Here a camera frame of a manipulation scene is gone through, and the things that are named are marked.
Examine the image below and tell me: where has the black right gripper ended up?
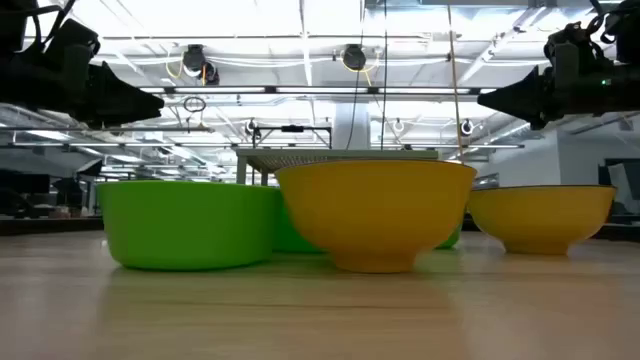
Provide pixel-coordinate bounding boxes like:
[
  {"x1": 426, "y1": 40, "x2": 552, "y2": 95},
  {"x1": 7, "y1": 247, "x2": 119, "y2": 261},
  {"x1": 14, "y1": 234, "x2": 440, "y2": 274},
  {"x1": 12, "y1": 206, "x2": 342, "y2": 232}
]
[{"x1": 476, "y1": 43, "x2": 619, "y2": 132}]

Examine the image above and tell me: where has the distant black workstation frame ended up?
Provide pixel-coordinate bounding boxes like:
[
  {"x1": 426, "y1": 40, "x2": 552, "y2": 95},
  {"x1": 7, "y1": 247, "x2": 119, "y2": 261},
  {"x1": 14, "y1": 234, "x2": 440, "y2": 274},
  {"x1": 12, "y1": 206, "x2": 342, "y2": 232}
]
[{"x1": 252, "y1": 124, "x2": 334, "y2": 150}]

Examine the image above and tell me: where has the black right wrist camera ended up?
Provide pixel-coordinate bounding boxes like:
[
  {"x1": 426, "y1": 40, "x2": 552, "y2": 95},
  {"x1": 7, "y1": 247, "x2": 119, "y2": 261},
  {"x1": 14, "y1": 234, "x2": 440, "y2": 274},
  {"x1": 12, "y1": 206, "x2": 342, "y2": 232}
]
[{"x1": 543, "y1": 20, "x2": 604, "y2": 51}]

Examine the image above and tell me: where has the green plastic bowl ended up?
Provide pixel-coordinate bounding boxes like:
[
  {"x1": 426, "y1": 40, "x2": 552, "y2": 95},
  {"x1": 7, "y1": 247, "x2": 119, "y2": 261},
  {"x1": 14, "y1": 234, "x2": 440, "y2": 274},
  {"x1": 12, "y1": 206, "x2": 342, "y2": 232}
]
[
  {"x1": 95, "y1": 179, "x2": 286, "y2": 272},
  {"x1": 272, "y1": 199, "x2": 326, "y2": 254},
  {"x1": 433, "y1": 219, "x2": 464, "y2": 251}
]

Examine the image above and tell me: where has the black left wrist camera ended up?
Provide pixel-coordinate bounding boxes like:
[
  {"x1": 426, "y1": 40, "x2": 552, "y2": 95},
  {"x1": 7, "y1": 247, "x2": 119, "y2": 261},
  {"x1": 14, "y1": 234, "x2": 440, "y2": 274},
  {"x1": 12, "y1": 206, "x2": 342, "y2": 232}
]
[{"x1": 43, "y1": 18, "x2": 101, "y2": 51}]

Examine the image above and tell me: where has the yellow bowl with patterned inside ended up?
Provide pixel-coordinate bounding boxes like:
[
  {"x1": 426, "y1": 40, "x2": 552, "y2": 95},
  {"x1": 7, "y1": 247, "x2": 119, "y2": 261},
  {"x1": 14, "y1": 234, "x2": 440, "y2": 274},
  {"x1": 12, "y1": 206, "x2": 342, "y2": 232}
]
[
  {"x1": 467, "y1": 184, "x2": 618, "y2": 256},
  {"x1": 273, "y1": 158, "x2": 478, "y2": 275}
]

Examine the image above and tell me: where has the black coiled hanging cable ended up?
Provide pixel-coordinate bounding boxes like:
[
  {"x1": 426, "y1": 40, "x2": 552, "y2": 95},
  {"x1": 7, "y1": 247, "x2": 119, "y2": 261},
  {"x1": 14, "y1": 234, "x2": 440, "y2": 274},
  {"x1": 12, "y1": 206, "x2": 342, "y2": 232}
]
[{"x1": 378, "y1": 0, "x2": 390, "y2": 151}]

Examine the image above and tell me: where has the large black ceiling cable reel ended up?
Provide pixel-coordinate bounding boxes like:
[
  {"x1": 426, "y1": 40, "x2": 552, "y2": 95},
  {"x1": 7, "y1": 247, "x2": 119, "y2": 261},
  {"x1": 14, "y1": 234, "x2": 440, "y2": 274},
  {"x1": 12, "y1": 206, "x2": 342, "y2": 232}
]
[
  {"x1": 341, "y1": 43, "x2": 368, "y2": 72},
  {"x1": 181, "y1": 43, "x2": 221, "y2": 86}
]

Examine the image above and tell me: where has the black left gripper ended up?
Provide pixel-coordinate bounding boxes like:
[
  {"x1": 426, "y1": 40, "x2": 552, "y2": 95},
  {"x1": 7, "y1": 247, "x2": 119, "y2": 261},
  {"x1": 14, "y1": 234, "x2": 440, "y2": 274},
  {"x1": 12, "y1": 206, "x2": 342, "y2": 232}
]
[{"x1": 0, "y1": 43, "x2": 166, "y2": 130}]

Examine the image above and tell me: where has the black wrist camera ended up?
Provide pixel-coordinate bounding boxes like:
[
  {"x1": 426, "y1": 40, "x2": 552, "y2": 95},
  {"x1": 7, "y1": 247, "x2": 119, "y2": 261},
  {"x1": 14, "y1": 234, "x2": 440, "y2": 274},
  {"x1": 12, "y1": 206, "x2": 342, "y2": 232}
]
[
  {"x1": 43, "y1": 18, "x2": 101, "y2": 51},
  {"x1": 543, "y1": 20, "x2": 604, "y2": 51}
]

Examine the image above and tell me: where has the pale green perforated metal shelf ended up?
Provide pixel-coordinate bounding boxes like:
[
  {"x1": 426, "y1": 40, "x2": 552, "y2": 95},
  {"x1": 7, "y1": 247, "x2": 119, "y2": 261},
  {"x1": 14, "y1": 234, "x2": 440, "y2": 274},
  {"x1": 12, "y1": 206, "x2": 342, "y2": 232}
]
[{"x1": 234, "y1": 147, "x2": 441, "y2": 187}]

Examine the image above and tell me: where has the thin black hanging cable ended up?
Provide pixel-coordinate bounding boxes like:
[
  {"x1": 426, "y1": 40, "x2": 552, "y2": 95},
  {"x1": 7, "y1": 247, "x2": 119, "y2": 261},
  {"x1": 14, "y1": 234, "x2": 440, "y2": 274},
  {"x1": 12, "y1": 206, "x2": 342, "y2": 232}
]
[{"x1": 345, "y1": 69, "x2": 362, "y2": 150}]

